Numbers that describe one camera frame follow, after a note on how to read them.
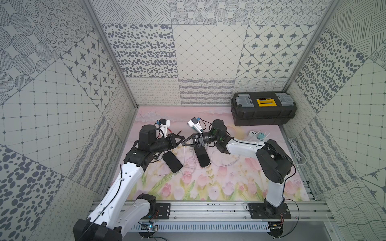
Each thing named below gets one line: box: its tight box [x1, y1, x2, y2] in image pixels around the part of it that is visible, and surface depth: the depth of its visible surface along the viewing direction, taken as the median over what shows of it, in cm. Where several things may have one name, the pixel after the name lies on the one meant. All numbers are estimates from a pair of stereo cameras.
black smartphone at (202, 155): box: [193, 146, 211, 168], surface depth 93 cm
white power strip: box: [248, 130, 263, 142], surface depth 103 cm
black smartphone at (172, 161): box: [161, 150, 183, 174], surface depth 92 cm
